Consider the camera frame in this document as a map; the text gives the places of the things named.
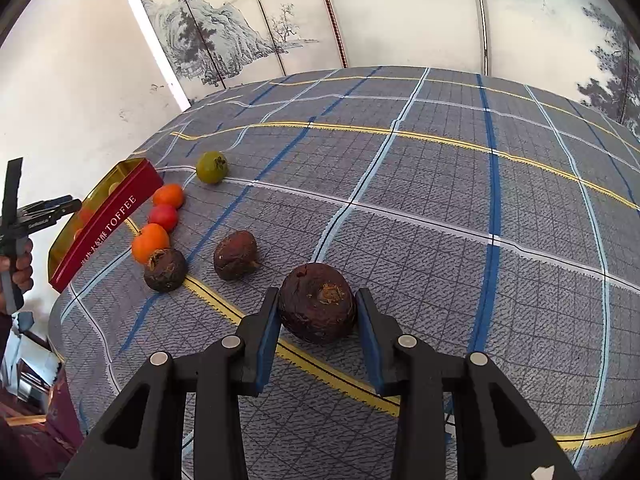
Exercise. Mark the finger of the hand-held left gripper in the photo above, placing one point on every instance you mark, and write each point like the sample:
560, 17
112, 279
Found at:
57, 213
52, 202

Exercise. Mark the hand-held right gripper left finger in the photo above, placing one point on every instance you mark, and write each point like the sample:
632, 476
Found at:
267, 340

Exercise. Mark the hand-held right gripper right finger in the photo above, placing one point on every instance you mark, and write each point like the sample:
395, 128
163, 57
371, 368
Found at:
370, 345

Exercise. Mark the red and gold tin box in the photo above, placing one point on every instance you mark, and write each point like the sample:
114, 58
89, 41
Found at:
107, 220

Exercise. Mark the large dark brown wrinkled fruit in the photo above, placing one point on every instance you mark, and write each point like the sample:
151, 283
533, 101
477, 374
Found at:
316, 302

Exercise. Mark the orange tangerine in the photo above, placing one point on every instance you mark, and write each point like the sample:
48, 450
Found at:
150, 242
169, 196

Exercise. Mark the red round fruit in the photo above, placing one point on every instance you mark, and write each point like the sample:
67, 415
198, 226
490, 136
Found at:
163, 217

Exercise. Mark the green round fruit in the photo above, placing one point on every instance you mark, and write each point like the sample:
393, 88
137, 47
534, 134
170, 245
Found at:
212, 167

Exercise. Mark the person's left hand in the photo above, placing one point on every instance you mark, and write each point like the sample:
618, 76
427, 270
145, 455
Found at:
24, 265

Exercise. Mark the blue grey plaid tablecloth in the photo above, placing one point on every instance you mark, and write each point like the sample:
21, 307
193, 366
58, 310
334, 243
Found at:
425, 185

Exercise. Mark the landscape painted folding screen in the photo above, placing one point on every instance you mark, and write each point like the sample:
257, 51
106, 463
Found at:
400, 10

